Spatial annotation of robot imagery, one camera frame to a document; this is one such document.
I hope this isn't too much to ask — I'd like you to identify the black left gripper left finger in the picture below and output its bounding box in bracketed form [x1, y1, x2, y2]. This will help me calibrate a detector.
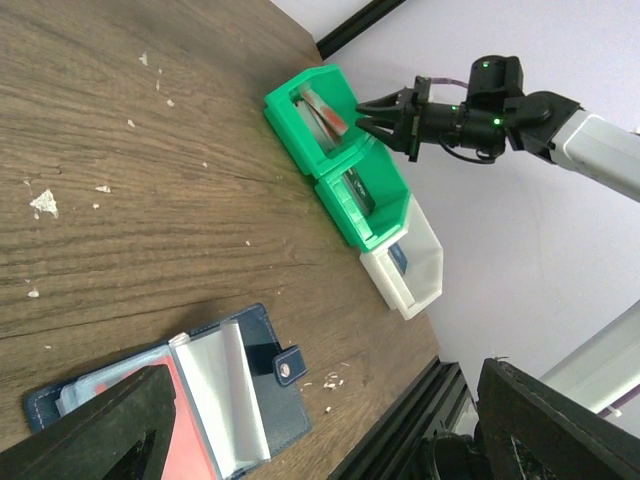
[1, 365, 175, 479]

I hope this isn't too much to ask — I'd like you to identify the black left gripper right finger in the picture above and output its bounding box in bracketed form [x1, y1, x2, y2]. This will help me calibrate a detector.
[477, 358, 639, 479]

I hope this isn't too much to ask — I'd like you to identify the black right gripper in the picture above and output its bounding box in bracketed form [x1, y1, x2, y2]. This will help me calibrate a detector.
[356, 76, 432, 163]

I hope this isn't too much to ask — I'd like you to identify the blue leather card holder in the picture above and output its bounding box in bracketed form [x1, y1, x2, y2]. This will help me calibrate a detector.
[24, 303, 311, 479]

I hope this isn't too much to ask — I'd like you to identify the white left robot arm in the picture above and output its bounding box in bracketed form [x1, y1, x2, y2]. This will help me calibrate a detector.
[1, 304, 639, 479]

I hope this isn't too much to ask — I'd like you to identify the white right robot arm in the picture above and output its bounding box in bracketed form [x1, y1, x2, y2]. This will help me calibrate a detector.
[356, 55, 639, 200]

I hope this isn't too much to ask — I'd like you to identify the red white card in bin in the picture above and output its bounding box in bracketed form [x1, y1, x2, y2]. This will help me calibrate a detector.
[302, 89, 349, 137]

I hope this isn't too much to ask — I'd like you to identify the dark card in bin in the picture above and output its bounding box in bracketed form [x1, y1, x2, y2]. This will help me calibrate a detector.
[343, 167, 376, 216]

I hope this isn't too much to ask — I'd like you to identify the blue card in bin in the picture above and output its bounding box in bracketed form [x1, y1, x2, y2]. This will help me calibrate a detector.
[388, 243, 409, 276]

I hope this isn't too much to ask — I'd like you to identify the green bin far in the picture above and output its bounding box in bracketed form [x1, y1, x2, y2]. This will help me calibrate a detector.
[264, 65, 370, 179]

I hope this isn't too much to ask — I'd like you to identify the green bin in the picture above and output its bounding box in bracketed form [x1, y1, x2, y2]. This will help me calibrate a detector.
[264, 65, 370, 179]
[315, 141, 409, 252]

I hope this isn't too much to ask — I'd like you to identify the green bin middle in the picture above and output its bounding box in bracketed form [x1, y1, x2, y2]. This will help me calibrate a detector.
[315, 141, 409, 252]

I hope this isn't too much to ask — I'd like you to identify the white bin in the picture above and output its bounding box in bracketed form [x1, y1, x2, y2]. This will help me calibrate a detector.
[359, 196, 444, 320]

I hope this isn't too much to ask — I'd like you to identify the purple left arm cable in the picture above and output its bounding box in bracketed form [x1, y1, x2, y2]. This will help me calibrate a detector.
[599, 392, 640, 419]

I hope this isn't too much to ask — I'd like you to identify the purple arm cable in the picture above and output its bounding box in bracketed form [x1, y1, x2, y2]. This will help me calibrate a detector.
[429, 77, 471, 92]
[599, 392, 640, 419]

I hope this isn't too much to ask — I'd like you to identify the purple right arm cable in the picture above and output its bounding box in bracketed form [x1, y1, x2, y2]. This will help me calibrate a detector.
[429, 77, 471, 92]

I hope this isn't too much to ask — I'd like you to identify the black frame post right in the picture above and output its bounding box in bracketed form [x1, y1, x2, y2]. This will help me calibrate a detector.
[316, 0, 406, 60]

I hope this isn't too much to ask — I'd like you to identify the black front frame rail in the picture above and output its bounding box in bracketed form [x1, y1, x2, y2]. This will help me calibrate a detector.
[329, 359, 470, 479]

